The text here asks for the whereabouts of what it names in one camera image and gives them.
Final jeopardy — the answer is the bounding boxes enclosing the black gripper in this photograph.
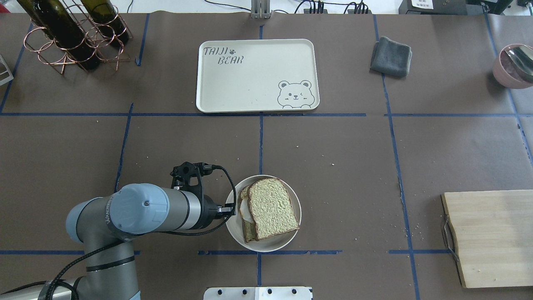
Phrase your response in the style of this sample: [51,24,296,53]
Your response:
[202,196,236,228]

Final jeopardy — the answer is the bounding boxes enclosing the fried egg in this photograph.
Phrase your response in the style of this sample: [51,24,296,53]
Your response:
[239,199,255,224]

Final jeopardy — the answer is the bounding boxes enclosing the bread slice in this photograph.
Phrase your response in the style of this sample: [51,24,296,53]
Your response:
[248,178,300,240]
[239,185,257,243]

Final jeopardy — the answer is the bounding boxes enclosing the grey round plate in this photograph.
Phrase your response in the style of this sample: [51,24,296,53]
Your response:
[225,175,301,253]

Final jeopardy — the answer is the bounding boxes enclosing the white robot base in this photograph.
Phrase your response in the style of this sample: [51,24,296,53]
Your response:
[203,286,314,300]

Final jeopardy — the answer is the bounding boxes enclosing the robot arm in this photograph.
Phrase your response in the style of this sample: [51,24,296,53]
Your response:
[1,183,236,300]

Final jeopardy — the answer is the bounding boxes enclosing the cream bear serving tray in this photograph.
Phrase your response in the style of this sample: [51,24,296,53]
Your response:
[196,39,320,113]

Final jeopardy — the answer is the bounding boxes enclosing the folded grey cloth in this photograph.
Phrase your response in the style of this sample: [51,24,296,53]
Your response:
[370,36,412,78]

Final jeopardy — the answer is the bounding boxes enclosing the wooden cutting board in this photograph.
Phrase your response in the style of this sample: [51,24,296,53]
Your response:
[441,190,533,288]

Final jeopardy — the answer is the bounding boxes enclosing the dark green wine bottle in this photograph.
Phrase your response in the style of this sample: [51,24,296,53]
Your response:
[17,0,100,70]

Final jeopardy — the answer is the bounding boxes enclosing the black equipment box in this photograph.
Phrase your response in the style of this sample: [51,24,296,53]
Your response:
[398,0,512,15]

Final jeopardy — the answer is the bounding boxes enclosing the pink bowl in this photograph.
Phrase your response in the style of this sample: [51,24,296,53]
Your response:
[492,44,533,89]

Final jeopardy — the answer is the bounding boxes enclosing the metal spoon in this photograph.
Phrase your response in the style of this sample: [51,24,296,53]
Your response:
[505,45,533,83]

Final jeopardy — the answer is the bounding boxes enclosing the grey metal camera mount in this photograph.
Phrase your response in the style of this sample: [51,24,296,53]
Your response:
[251,0,272,20]

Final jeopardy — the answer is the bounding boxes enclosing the copper wire bottle rack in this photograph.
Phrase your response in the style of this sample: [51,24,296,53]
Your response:
[23,0,133,75]

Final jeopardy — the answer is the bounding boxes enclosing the metal cutting board handle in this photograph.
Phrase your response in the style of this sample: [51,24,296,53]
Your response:
[441,214,460,263]

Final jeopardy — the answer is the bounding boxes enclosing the black cables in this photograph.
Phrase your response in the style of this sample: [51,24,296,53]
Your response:
[204,0,369,15]

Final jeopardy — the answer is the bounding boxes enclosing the white wire rack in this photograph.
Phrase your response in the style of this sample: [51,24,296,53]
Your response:
[0,55,14,86]

